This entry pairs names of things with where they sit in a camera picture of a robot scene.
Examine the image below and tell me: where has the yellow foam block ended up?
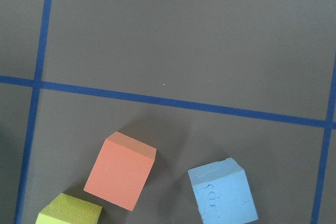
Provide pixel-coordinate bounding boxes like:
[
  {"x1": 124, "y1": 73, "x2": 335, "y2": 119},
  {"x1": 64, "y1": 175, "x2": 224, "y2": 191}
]
[{"x1": 36, "y1": 193, "x2": 102, "y2": 224}]

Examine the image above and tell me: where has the light blue foam block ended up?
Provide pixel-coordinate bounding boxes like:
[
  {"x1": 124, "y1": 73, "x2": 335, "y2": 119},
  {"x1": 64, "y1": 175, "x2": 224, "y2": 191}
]
[{"x1": 188, "y1": 157, "x2": 258, "y2": 223}]

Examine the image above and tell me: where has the orange near foam block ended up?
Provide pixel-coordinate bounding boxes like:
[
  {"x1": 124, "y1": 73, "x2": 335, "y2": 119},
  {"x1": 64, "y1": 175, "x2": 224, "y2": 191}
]
[{"x1": 83, "y1": 132, "x2": 157, "y2": 211}]

